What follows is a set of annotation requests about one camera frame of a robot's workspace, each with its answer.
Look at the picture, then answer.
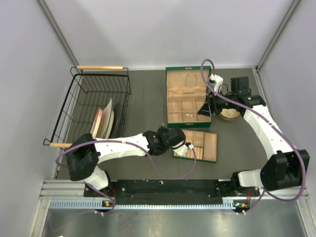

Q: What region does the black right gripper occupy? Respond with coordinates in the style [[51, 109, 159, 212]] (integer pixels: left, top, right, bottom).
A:
[[197, 88, 237, 118]]

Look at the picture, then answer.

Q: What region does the green jewelry tray insert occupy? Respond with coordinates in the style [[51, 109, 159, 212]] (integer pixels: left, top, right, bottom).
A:
[[183, 130, 217, 163]]

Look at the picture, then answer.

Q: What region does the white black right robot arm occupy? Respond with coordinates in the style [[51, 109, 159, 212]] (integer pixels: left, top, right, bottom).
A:
[[201, 75, 310, 196]]

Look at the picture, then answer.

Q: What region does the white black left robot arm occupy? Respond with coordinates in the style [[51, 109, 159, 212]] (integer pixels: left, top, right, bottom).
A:
[[65, 126, 189, 196]]

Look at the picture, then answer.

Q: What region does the green jewelry box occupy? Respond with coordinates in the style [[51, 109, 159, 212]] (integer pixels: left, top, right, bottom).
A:
[[165, 66, 211, 128]]

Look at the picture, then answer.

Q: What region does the beige ceramic bowl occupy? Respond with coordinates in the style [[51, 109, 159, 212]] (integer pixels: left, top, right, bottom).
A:
[[219, 109, 240, 121]]

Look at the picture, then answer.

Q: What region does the dark plate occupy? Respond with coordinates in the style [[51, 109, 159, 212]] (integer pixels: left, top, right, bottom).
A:
[[110, 103, 124, 138]]

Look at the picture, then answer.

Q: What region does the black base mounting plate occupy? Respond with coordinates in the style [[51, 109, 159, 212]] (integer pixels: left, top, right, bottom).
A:
[[96, 179, 249, 198]]

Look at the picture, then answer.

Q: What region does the white plate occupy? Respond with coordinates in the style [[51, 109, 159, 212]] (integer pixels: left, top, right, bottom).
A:
[[96, 98, 114, 139]]

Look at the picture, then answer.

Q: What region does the pink rimmed plate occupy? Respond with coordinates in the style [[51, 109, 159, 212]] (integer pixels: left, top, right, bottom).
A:
[[90, 108, 103, 137]]

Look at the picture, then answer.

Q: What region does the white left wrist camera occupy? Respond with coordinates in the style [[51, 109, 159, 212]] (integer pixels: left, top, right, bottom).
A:
[[172, 141, 194, 157]]

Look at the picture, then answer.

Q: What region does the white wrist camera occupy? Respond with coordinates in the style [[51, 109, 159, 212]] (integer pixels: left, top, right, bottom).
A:
[[172, 141, 194, 157], [208, 74, 224, 92]]

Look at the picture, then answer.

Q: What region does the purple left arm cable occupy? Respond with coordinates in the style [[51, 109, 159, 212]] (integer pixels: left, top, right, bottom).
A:
[[55, 139, 198, 215]]

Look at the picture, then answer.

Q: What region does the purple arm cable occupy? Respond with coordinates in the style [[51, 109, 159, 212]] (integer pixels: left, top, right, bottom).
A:
[[200, 58, 307, 215], [55, 139, 198, 215]]

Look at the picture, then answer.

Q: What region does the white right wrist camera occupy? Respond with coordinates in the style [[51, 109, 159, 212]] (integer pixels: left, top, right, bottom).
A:
[[208, 74, 224, 92]]

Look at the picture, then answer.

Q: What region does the silver chain necklace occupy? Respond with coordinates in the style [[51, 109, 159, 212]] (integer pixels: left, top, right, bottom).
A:
[[185, 73, 198, 86]]

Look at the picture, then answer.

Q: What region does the black wire basket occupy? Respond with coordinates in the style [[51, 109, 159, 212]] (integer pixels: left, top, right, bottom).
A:
[[43, 65, 131, 146]]

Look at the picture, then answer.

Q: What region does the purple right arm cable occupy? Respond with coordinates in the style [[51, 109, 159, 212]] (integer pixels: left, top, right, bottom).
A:
[[200, 58, 307, 215]]

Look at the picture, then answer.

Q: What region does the grey slotted cable duct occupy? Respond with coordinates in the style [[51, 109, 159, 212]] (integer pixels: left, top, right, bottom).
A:
[[49, 198, 237, 210]]

